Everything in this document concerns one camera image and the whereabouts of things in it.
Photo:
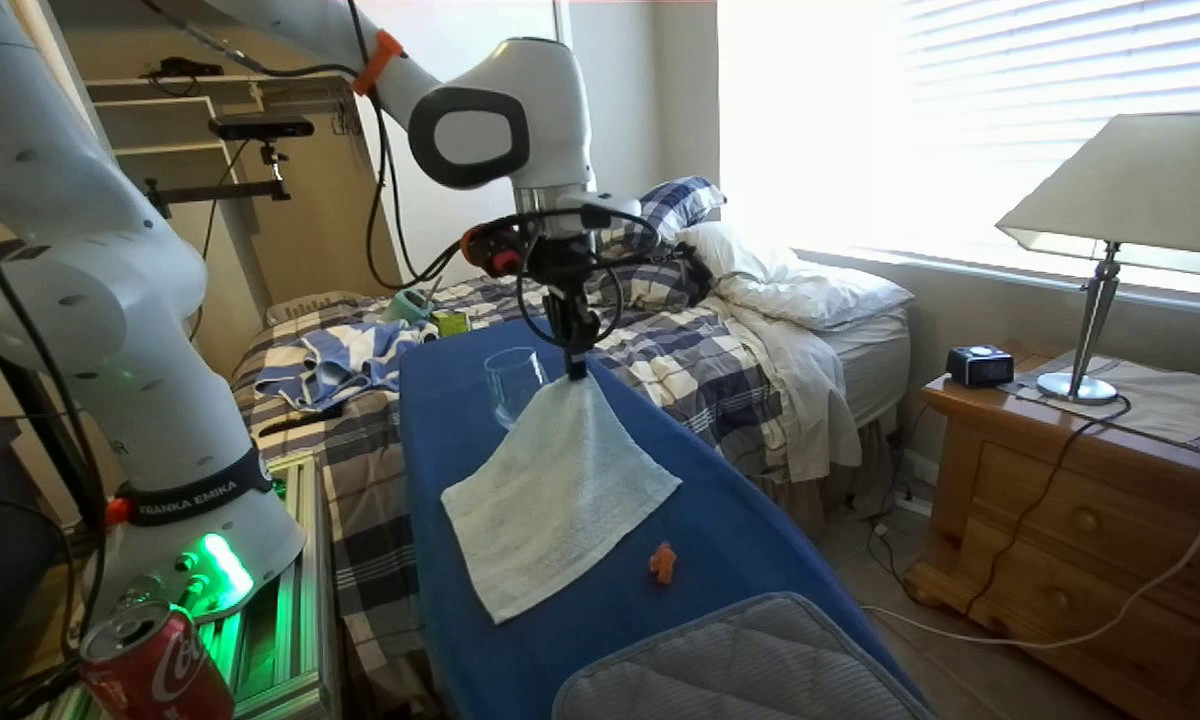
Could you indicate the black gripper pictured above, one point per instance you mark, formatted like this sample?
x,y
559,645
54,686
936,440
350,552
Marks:
x,y
568,292

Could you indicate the light blue terry cloth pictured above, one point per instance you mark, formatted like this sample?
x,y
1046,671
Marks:
x,y
561,507

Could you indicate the small orange plastic object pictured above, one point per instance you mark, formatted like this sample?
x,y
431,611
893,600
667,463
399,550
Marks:
x,y
662,566

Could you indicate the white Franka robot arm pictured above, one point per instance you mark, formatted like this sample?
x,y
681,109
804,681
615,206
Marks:
x,y
104,304

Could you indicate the pale cloth on nightstand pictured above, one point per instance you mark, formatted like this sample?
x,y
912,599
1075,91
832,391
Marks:
x,y
1161,402

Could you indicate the bed with plaid blanket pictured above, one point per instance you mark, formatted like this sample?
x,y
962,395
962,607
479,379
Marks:
x,y
707,363

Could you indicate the plaid pillow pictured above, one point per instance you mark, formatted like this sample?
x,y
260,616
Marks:
x,y
681,206

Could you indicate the blue covered ironing board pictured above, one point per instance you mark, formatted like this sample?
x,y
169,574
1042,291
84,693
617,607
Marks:
x,y
707,535

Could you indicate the white duvet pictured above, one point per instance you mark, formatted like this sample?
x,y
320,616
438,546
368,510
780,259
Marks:
x,y
785,292

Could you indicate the blue and white garment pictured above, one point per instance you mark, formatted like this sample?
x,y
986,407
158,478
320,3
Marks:
x,y
333,363

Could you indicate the grey quilted pad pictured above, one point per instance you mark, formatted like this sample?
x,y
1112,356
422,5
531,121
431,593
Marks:
x,y
747,664

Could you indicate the black alarm clock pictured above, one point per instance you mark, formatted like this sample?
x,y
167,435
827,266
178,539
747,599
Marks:
x,y
977,365

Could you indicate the white window blinds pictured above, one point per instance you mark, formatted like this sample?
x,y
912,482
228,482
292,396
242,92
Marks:
x,y
1024,121

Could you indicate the red soda can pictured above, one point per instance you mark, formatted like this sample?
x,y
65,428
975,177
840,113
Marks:
x,y
160,672

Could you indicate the wooden nightstand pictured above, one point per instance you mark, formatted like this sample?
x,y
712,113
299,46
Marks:
x,y
1093,562

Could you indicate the table lamp with beige shade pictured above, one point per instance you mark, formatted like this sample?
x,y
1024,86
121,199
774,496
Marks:
x,y
1135,173

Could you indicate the red and black wrist camera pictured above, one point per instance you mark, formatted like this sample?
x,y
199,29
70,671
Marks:
x,y
495,251

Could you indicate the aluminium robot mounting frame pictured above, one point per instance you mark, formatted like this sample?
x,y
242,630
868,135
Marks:
x,y
292,600

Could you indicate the wooden wall shelf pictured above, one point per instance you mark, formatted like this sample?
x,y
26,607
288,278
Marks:
x,y
173,121

